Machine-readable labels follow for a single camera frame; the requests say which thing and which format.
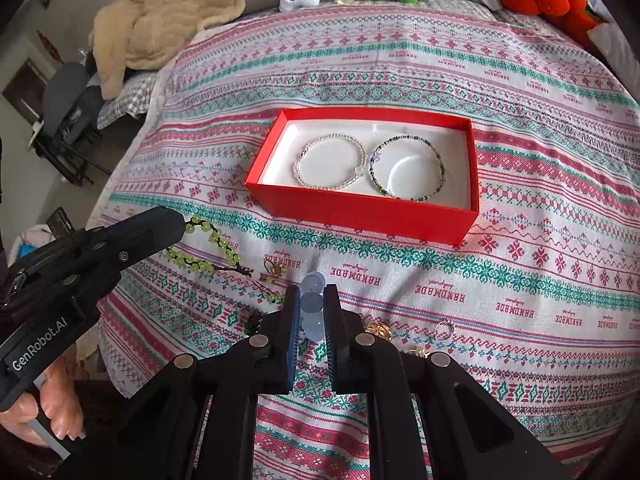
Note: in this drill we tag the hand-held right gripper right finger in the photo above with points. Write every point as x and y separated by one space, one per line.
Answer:
330 345

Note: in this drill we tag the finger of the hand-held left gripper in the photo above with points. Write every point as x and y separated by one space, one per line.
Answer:
145 232

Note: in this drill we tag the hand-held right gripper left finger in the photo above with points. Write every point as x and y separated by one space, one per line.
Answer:
295 345

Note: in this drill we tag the dark beaded ornament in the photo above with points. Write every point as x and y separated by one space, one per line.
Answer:
253 321

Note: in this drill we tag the gold rings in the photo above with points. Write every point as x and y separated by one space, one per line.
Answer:
378 331

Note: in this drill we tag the small gold earring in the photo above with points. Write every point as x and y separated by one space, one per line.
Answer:
418 351

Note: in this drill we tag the red cardboard box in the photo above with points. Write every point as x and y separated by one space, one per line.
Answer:
360 215

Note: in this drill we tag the person's left hand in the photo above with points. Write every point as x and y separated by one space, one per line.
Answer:
55 405

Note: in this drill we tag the grey checked sheet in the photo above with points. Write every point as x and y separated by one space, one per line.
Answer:
125 102

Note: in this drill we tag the grey chair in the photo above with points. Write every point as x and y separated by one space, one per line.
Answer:
67 105

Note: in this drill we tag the patterned knit bedspread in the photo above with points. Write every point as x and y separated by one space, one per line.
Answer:
525 260

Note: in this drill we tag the beige quilted blanket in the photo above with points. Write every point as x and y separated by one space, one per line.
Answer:
160 15

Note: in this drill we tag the orange plush toy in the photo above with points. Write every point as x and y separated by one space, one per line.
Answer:
580 25

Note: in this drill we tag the white printed pillow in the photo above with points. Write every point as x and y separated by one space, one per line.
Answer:
617 52

